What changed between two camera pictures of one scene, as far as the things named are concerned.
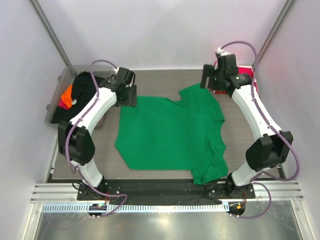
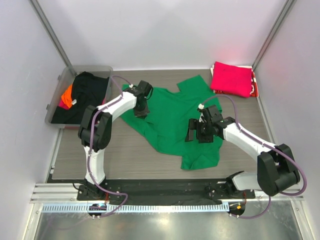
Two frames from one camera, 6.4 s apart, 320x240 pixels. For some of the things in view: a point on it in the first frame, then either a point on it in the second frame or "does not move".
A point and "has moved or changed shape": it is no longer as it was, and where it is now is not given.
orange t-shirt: [66, 97] does not move
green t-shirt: [158, 134] has moved or changed shape
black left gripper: [131, 100] → [143, 113]
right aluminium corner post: [288, 7] does not move
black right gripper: [208, 71] → [193, 124]
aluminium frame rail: [68, 192] does not move
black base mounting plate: [168, 190] does not move
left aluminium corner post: [38, 9] does not move
